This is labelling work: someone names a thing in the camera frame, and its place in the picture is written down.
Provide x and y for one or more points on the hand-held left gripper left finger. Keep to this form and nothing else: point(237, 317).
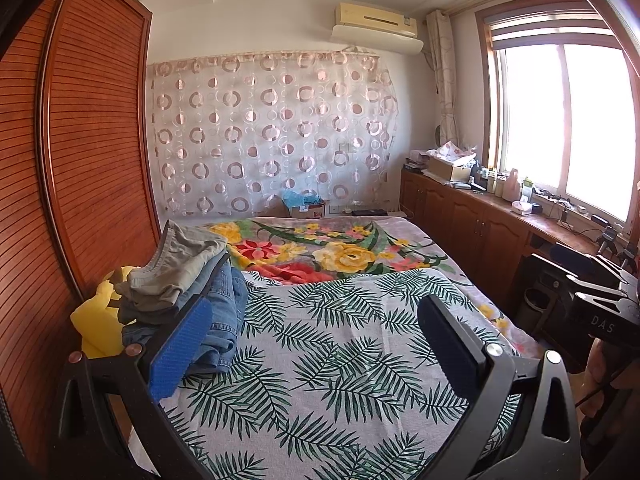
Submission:
point(180, 345)

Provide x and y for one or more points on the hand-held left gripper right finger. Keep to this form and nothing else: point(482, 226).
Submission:
point(450, 345)

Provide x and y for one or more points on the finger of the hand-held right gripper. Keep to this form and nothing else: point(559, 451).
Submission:
point(600, 301)
point(612, 269)

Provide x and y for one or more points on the grey pants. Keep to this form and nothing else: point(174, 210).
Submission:
point(185, 255)

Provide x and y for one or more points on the person's right hand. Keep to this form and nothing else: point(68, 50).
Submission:
point(597, 360)

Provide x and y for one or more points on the small black tripod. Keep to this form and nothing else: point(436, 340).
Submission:
point(631, 256)
point(607, 240)

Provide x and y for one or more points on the dark brown chair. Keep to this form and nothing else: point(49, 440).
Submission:
point(550, 280)

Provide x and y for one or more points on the black waste bin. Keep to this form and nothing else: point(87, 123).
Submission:
point(537, 305)

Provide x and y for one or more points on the faded blue denim jeans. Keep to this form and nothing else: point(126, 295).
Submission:
point(232, 285)

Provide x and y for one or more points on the yellow cloth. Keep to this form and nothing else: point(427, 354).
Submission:
point(97, 320)

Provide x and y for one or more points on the white tissue box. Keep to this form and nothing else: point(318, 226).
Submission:
point(522, 207)

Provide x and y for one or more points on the long wooden cabinet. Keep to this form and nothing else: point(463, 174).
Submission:
point(465, 220)

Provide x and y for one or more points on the leaf print bedsheet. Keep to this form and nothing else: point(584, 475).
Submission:
point(310, 360)

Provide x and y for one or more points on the white bottle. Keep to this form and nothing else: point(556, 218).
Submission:
point(495, 181)

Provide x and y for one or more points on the floral blanket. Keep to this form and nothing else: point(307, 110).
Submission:
point(325, 250)

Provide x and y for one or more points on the wooden framed window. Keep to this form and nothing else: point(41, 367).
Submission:
point(560, 120)

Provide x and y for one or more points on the open cardboard box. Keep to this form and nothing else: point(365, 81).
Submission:
point(450, 169)

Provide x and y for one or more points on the patterned paper bag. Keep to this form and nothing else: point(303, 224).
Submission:
point(452, 150)

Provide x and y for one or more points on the wooden louvered wardrobe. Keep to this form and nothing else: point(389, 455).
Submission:
point(75, 160)

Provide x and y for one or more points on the circle patterned sheer curtain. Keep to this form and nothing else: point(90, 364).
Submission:
point(270, 130)

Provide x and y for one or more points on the patterned window drape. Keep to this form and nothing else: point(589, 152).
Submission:
point(445, 85)

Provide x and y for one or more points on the wall air conditioner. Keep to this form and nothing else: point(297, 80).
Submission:
point(377, 27)

